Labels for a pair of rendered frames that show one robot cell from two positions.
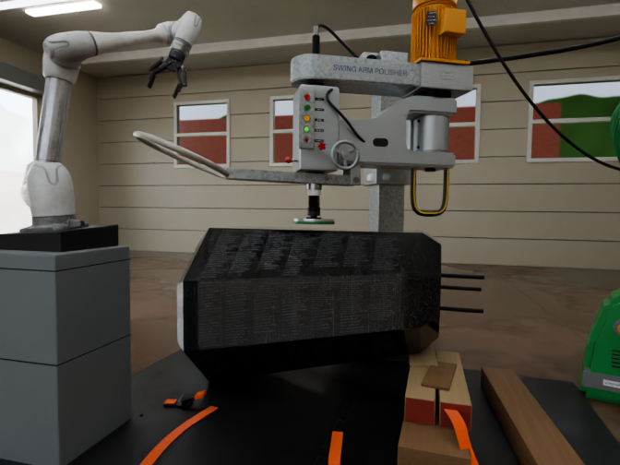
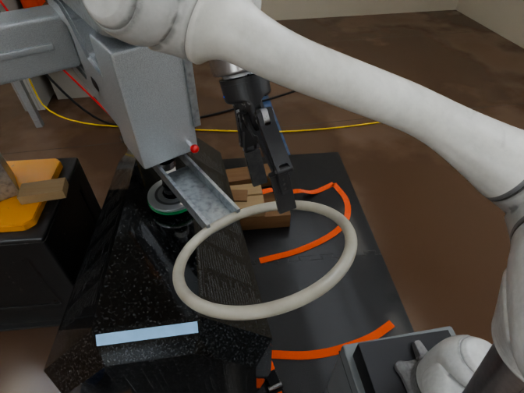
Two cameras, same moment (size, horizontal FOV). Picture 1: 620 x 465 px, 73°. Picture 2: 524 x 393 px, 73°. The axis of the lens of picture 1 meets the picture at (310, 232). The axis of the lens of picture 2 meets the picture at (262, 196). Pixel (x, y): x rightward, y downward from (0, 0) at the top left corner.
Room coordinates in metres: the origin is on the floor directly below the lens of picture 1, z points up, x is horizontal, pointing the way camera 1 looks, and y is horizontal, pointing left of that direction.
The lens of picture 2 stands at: (2.30, 1.15, 1.98)
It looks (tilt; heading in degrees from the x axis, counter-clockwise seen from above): 44 degrees down; 246
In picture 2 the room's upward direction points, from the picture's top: straight up
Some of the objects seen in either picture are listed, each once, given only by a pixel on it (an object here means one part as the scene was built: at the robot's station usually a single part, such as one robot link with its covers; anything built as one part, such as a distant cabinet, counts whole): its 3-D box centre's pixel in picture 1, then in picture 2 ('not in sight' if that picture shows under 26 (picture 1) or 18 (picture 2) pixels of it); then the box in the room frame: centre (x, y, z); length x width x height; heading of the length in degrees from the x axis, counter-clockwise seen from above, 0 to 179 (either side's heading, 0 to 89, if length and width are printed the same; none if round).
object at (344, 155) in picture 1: (342, 156); not in sight; (2.10, -0.16, 1.24); 0.15 x 0.10 x 0.15; 102
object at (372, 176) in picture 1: (387, 156); not in sight; (2.97, -0.54, 1.36); 0.35 x 0.35 x 0.41
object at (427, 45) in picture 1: (435, 32); not in sight; (2.32, -0.67, 1.94); 0.31 x 0.28 x 0.40; 12
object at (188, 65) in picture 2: (305, 119); (186, 85); (2.07, 0.03, 1.41); 0.08 x 0.03 x 0.28; 102
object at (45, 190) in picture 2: not in sight; (44, 190); (2.75, -0.42, 0.81); 0.20 x 0.10 x 0.05; 170
